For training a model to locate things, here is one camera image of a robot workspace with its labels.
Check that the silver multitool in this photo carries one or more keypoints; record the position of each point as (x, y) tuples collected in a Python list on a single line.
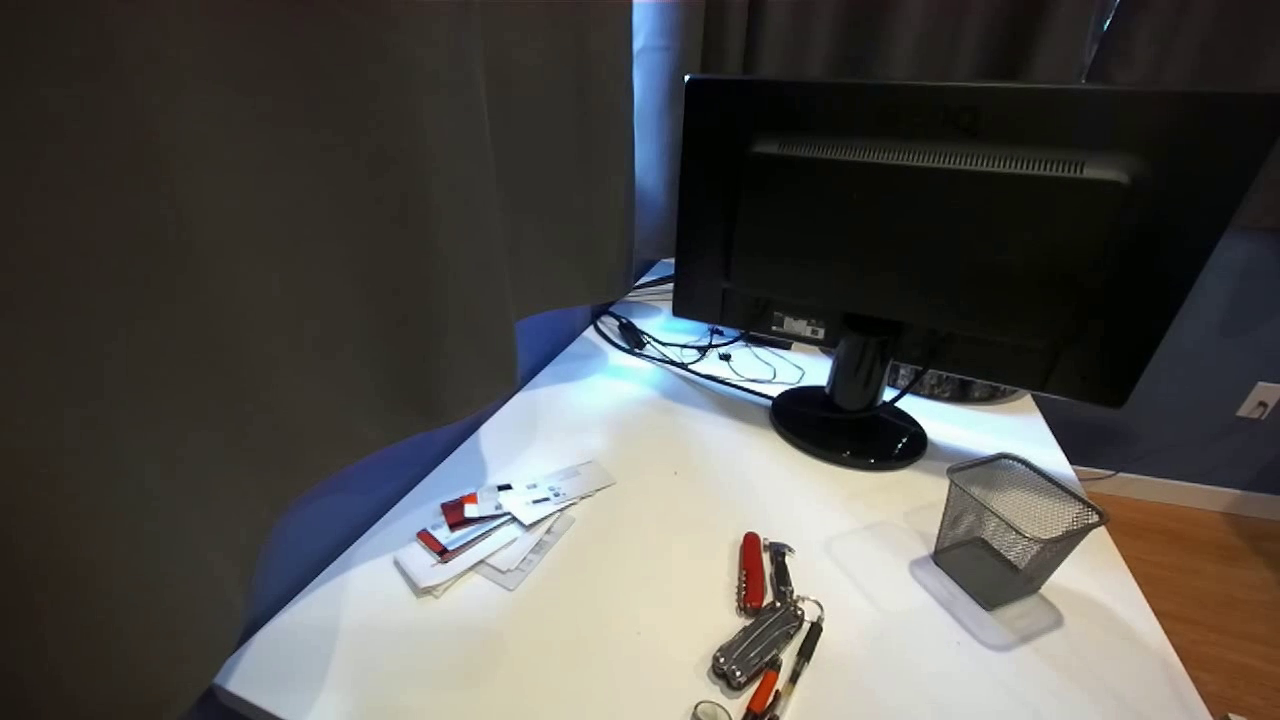
[(759, 648)]

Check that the black mesh pencil cup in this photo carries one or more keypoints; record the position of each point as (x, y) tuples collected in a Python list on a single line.
[(1014, 525)]

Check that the blue chair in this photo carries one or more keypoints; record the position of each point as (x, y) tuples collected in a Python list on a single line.
[(360, 494)]

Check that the black monitor with round stand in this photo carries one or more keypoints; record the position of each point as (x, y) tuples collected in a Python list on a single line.
[(974, 225)]

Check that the white wall outlet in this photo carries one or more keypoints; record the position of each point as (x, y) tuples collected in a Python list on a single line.
[(1263, 403)]

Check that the grey curtain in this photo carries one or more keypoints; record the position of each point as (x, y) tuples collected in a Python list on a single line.
[(265, 266)]

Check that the small red and white card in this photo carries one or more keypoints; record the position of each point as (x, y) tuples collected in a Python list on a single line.
[(466, 511)]

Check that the red pocket knife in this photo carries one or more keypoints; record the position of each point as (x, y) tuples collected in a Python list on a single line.
[(753, 575)]

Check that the clear plastic coaster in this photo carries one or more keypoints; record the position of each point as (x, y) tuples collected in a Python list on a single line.
[(986, 626)]

